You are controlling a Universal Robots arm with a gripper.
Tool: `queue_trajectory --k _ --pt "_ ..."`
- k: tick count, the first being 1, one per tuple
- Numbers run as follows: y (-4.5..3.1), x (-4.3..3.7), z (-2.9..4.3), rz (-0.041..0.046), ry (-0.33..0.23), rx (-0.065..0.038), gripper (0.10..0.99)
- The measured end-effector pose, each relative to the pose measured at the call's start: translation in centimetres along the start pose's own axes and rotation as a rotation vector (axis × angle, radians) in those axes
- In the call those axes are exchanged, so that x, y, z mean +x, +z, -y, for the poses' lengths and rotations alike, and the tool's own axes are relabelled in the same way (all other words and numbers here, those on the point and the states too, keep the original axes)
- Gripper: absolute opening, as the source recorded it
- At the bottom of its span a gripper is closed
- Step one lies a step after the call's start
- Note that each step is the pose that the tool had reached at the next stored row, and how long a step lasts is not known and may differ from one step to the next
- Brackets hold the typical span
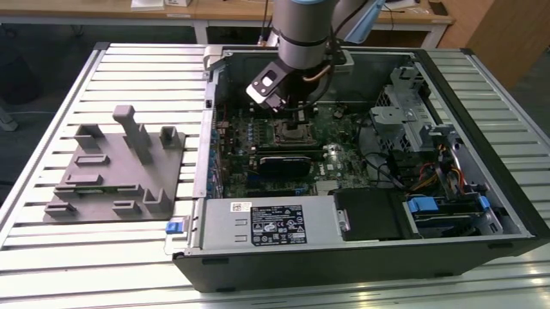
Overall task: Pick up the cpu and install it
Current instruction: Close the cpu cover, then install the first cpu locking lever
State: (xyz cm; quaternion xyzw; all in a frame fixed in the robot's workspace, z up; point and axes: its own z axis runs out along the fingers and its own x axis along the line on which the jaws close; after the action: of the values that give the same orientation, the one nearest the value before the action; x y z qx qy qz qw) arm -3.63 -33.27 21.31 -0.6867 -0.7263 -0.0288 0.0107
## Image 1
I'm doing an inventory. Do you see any yellow wire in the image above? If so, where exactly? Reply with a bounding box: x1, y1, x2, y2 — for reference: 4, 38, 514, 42
446, 162, 467, 194

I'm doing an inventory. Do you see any hard disk in blue carrier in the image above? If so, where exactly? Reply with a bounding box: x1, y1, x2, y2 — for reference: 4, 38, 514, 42
406, 196, 474, 239

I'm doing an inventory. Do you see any copper cable sleeve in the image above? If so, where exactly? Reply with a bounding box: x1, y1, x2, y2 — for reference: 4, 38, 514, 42
302, 65, 332, 82

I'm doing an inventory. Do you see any grey case latch block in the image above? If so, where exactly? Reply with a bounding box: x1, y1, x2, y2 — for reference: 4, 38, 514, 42
202, 46, 226, 70

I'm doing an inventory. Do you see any metal drive cage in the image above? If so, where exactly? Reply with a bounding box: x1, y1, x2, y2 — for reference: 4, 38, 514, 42
368, 66, 435, 152

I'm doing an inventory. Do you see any green RAM stick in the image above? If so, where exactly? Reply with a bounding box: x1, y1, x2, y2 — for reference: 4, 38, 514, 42
75, 188, 119, 196

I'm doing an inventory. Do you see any black open PC case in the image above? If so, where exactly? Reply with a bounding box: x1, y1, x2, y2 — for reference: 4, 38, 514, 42
171, 44, 550, 294

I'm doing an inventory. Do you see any grey power supply with label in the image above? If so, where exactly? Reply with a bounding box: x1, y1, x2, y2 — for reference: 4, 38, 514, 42
199, 196, 344, 250

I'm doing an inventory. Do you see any grey chair base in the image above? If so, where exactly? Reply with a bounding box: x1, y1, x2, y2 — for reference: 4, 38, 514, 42
0, 106, 19, 131

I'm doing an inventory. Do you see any green motherboard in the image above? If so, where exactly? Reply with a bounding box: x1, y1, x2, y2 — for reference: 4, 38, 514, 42
212, 104, 375, 199

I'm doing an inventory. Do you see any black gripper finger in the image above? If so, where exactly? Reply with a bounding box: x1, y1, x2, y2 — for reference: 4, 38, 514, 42
288, 110, 312, 132

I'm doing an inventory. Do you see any grey parts rack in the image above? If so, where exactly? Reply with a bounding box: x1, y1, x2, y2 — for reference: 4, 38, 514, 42
43, 104, 188, 225

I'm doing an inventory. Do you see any black plastic shroud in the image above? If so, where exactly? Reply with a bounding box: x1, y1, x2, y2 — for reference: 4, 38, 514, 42
328, 188, 422, 242

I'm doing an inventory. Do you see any black cable in case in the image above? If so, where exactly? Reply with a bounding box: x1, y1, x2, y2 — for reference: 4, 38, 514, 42
363, 153, 407, 189

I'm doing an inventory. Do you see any white box on desk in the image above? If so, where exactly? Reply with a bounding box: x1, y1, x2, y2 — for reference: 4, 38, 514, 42
131, 0, 167, 10

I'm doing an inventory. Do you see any small silver heatsink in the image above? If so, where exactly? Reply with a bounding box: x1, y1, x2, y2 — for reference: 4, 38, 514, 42
315, 180, 340, 196

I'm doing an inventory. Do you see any black camera cable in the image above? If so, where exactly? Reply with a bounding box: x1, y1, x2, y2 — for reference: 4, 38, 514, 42
295, 30, 343, 113

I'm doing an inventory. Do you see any black graphics card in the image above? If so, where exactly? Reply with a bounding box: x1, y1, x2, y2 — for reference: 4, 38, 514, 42
256, 154, 312, 178

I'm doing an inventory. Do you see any wooden cabinet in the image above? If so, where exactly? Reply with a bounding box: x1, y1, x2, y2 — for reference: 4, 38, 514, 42
438, 0, 550, 91

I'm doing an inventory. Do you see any CPU socket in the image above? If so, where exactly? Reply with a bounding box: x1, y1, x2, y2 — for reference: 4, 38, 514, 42
268, 118, 322, 146

